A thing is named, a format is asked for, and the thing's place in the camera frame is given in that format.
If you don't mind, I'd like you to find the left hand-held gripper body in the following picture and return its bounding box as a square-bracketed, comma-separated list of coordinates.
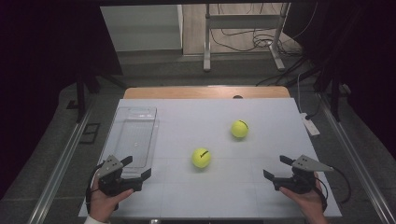
[94, 154, 144, 198]

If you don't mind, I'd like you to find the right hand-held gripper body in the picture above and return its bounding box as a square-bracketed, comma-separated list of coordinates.
[273, 154, 334, 195]

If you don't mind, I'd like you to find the clear plastic container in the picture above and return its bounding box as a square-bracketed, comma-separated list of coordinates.
[106, 105, 161, 180]

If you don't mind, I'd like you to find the yellow tennis ball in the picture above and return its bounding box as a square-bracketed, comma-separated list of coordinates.
[191, 147, 212, 169]
[230, 119, 250, 139]

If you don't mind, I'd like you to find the person's right hand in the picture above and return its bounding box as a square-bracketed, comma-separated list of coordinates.
[278, 172, 330, 224]

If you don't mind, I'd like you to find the person's left hand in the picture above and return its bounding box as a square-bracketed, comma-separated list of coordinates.
[88, 175, 135, 224]

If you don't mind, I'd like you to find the white power strip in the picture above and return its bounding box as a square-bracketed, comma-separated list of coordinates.
[299, 112, 321, 137]

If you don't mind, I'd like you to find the white table board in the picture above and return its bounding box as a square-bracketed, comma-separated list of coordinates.
[78, 97, 343, 218]

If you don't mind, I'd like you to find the black metal stand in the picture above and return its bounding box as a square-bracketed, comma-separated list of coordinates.
[66, 66, 127, 124]
[312, 62, 344, 122]

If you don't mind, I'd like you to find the dark curtain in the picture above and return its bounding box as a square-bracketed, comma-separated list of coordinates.
[283, 0, 396, 160]
[0, 0, 123, 200]

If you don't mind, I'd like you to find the white cabinet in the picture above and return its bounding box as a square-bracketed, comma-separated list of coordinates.
[100, 4, 184, 52]

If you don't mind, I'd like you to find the right hand-held gripper cable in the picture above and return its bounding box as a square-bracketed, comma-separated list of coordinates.
[314, 166, 352, 213]

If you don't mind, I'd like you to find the black plug cable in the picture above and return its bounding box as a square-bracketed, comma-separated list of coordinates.
[304, 99, 321, 121]

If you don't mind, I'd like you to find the aluminium floor rail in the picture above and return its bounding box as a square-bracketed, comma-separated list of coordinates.
[317, 92, 396, 224]
[26, 105, 94, 224]

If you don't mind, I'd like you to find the white power cable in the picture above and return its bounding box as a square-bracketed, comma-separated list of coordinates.
[296, 72, 304, 115]

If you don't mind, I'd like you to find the black floor cables bundle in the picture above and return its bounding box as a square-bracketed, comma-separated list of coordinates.
[209, 3, 318, 88]

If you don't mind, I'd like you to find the white metal desk frame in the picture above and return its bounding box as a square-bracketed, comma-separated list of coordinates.
[203, 3, 291, 73]

